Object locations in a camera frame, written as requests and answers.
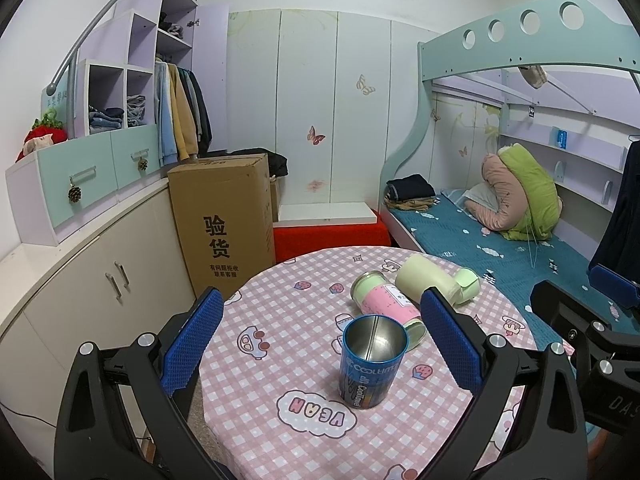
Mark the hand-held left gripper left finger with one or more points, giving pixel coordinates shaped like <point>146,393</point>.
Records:
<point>192,342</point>

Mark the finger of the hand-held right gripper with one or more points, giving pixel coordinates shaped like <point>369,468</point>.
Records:
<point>555,305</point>
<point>617,286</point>

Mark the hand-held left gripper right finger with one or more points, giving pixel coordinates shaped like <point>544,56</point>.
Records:
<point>450,342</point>

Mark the light green lidded cup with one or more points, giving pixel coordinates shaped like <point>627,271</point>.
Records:
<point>425,275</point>

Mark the pink and green cup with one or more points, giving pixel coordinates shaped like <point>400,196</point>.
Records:
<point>387,302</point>

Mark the blue metal cup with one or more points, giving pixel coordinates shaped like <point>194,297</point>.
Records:
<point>365,380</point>

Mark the teal printed bed sheet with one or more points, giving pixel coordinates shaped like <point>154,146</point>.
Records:
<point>500,265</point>

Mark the dark hanging garment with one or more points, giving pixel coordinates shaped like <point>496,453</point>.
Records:
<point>620,210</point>

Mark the pink checkered tablecloth table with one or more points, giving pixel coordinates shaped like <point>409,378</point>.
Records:
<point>280,310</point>

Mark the green quilt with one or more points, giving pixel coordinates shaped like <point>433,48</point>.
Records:
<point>532,180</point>

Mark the pink quilt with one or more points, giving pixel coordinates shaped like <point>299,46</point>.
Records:
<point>500,190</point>

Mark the white pillow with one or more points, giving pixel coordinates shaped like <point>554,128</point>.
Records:
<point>480,197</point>

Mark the beige low cabinet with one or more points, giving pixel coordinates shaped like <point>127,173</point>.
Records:
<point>75,270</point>

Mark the tall cardboard box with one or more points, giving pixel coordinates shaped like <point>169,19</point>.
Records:
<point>220,200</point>

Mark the folded dark clothes stack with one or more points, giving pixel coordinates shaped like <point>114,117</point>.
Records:
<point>410,192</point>

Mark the small blue box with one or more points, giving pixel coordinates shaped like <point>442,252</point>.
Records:
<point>560,138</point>

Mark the red storage box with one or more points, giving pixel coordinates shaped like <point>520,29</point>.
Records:
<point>325,242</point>

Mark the white board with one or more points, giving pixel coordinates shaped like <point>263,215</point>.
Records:
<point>325,212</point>

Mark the pine cone drawer pendant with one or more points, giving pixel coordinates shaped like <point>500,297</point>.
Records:
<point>143,164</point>
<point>74,195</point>

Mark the teal drawer unit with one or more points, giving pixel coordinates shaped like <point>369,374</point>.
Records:
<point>100,170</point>

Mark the black clothing pile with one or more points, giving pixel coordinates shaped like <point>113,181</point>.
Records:
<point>272,162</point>

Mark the light blue hanging jacket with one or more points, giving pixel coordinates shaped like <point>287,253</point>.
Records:
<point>164,120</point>

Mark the beige hanging pouch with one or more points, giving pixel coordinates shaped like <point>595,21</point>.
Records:
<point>534,76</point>

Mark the tan hanging jacket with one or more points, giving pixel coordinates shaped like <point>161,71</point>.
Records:
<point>184,115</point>

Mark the dark hanging jackets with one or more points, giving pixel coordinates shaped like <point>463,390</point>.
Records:
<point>200,110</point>

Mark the folded jeans stack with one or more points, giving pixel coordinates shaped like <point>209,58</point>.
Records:
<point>106,120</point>
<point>136,110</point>

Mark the red strawberry plush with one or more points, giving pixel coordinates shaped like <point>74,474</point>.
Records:
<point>42,137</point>

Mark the teal sign board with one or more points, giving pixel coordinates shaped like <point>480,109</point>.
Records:
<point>55,92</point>

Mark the purple cubby shelf unit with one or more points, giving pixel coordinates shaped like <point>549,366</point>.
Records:
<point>145,35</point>

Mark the grey metal handrail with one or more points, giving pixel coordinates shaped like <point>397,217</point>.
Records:
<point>100,17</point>

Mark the white bedside wall shelf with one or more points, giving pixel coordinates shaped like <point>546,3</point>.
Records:
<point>585,160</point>

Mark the butterfly wall sticker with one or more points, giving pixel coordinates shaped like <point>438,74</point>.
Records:
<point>315,135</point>
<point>366,85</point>

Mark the teal bunk bed frame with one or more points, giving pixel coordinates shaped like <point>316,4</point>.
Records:
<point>500,42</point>

